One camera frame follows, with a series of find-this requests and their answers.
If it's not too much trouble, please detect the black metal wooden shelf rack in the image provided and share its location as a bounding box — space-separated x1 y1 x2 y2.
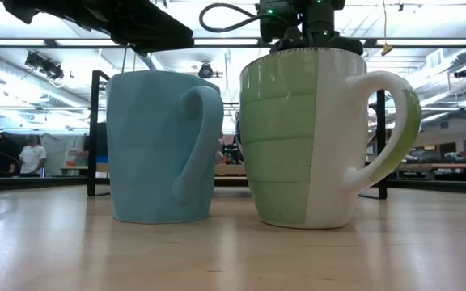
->
86 70 389 200

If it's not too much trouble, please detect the black aluminium table frame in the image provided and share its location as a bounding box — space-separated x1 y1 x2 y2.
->
0 175 466 197

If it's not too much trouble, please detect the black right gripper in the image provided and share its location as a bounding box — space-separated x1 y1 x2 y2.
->
269 0 365 56

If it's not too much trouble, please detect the grey fabric partition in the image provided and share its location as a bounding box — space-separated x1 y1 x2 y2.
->
45 133 87 178

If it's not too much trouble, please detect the black ceiling spotlight cluster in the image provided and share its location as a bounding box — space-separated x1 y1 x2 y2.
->
24 51 65 81

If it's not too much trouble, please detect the green and white mug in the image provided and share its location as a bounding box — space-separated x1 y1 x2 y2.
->
239 47 422 230

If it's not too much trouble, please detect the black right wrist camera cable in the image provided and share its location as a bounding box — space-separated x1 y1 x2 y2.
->
198 2 266 34

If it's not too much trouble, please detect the round black ceiling fixture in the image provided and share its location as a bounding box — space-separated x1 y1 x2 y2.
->
197 62 214 80

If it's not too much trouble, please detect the purple ribbed mug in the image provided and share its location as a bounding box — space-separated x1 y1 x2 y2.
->
215 135 226 166

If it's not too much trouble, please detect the light blue mug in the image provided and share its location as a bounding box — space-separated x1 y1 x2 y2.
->
105 69 225 225

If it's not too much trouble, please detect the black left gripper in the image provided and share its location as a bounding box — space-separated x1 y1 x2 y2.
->
0 0 196 55

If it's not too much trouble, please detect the black overhead beam with lights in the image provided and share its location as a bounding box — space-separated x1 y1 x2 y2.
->
0 37 466 49

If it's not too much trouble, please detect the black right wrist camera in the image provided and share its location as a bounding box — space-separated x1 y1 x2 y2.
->
256 0 303 44

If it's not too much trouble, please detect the wooden background table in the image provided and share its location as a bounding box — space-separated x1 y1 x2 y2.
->
394 161 466 171

